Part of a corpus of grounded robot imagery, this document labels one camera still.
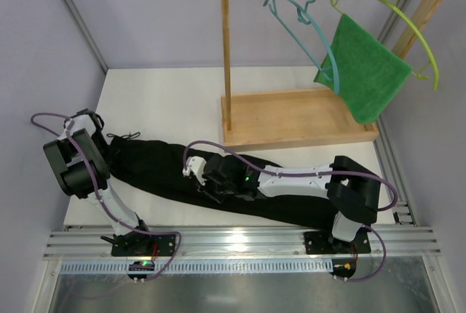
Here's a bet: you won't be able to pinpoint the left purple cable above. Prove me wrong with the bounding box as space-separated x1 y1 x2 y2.
31 111 182 299

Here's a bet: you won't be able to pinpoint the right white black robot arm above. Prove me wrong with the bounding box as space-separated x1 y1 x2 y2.
183 155 381 247

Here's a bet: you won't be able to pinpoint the teal plastic hanger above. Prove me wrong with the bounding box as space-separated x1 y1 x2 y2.
262 0 340 95

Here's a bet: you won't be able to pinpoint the grey slotted cable duct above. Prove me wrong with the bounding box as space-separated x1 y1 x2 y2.
59 258 333 275

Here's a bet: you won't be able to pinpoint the aluminium mounting rail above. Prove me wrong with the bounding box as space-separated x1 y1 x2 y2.
43 225 441 260

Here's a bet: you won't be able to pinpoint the wooden clothes rack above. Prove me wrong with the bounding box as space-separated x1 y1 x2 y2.
221 0 443 149

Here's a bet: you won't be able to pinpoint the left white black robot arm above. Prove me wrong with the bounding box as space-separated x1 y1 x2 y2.
43 109 154 257

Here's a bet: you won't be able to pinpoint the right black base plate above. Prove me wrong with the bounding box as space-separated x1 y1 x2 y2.
303 231 371 255

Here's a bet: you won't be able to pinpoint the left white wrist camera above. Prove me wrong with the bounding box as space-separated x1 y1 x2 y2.
183 156 207 177

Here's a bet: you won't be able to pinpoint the lime green plastic hanger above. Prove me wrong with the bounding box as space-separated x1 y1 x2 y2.
329 0 440 91

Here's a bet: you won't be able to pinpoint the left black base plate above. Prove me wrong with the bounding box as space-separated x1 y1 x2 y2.
101 231 175 257

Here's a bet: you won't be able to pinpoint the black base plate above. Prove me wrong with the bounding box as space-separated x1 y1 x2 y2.
303 231 371 255
101 231 175 257

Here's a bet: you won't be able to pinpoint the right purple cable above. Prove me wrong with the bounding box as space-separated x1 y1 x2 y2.
183 140 400 283

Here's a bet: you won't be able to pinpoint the purple cable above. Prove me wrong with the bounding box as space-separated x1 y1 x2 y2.
183 140 400 283
31 111 182 299

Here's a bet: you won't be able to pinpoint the green microfibre cloth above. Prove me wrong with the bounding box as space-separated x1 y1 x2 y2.
331 14 412 124

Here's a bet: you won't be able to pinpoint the black trousers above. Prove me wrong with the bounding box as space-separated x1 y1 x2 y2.
103 135 337 229

